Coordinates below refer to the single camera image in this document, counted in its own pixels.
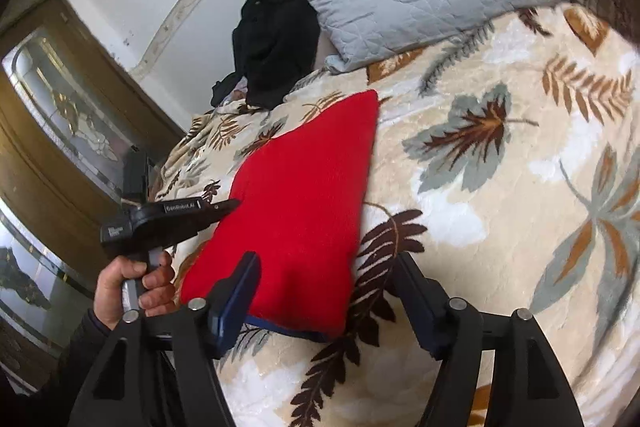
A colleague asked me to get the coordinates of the red and blue knit sweater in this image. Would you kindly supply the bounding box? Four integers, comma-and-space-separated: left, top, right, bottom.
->
180, 90, 378, 340

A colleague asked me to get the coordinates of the dark sleeved left forearm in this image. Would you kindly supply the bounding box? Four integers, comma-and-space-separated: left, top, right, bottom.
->
0, 309, 111, 426

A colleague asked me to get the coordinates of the black clothes pile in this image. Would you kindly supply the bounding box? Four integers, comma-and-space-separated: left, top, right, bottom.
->
210, 0, 320, 110

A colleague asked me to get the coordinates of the person's left hand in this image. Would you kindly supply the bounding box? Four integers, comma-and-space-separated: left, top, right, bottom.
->
93, 251, 177, 331

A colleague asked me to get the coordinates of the brown wooden glass-panel wardrobe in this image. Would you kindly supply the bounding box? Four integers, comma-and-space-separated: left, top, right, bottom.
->
1, 0, 181, 393

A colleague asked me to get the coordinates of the beige leaf-pattern fleece blanket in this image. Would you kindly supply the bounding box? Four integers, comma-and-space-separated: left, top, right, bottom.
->
154, 4, 639, 426

